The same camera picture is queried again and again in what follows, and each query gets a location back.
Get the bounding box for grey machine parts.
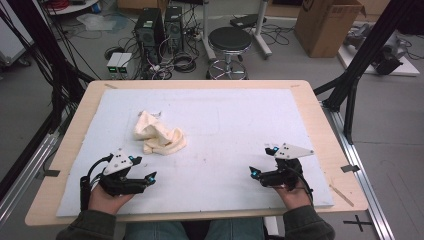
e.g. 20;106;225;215
343;22;409;76

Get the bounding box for person's right hand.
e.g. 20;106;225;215
273;183;313;211

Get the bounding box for person's right leg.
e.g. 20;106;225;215
203;217;266;240

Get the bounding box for black tape cross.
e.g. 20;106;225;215
343;214;373;233

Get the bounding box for white foam mat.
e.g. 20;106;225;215
55;88;335;218

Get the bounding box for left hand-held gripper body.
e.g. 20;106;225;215
98;148;149;197

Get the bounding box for white metal stand leg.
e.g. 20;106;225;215
201;0;218;63
253;0;273;60

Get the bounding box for cream cloth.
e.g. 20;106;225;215
133;110;188;156

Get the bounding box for round white table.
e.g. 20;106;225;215
43;0;101;16

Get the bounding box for aluminium rail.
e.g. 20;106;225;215
321;101;396;240
0;133;61;228

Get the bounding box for person's leg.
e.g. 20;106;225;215
124;219;184;240
203;217;266;240

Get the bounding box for small white box green display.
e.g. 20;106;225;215
106;52;122;75
116;52;133;75

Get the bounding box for coil of black cable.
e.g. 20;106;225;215
173;51;198;74

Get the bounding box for black metal frame stand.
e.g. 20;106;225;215
313;0;424;146

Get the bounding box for large black computer tower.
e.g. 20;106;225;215
133;8;166;64

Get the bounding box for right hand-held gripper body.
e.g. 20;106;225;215
259;142;315;192

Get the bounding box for person's left leg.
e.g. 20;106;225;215
124;219;184;240

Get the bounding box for right hand-held gripper cable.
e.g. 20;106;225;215
288;165;315;205

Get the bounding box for flat black device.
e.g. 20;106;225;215
229;13;268;29

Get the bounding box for white board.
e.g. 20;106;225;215
337;44;421;78

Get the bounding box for black round stool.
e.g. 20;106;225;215
206;26;254;80

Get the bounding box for black metal frame with cables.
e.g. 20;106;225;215
0;0;96;134

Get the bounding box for cardboard box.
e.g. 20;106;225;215
293;0;367;59

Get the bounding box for thin wooden stick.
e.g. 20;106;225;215
329;184;355;208

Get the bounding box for clear plastic bag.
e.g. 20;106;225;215
76;13;129;33

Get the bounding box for slim black computer tower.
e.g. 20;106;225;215
164;5;185;54

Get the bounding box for person's left hand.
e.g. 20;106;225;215
88;183;134;216

